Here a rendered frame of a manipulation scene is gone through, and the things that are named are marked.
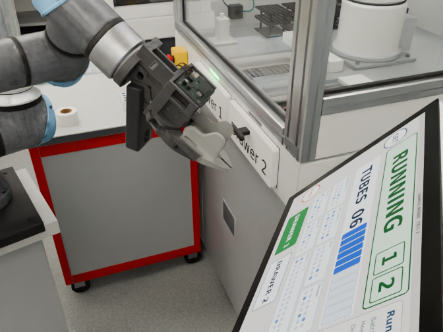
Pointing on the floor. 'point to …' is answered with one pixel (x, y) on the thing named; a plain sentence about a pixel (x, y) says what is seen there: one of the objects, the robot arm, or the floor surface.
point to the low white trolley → (113, 189)
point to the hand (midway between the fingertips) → (221, 165)
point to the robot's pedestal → (30, 276)
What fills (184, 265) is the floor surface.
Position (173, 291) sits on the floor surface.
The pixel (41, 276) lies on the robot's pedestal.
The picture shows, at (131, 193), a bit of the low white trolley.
